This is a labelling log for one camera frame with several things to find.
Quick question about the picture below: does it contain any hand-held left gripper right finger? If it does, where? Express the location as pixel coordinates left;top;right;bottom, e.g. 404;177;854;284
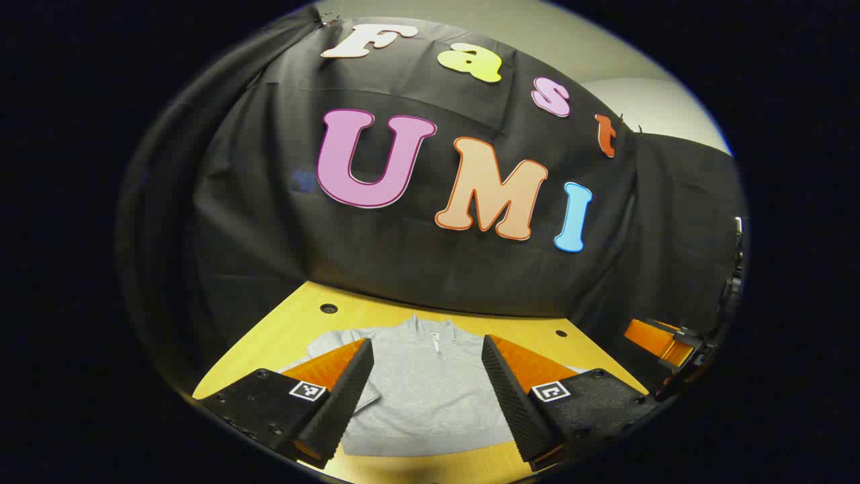
481;334;662;473

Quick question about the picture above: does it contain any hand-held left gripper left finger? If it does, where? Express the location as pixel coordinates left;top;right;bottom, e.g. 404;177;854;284
195;338;375;470

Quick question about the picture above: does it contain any grey sweatshirt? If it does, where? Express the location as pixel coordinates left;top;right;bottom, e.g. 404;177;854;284
279;315;585;458

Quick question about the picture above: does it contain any black backdrop cloth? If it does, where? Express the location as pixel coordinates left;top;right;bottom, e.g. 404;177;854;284
118;7;748;397

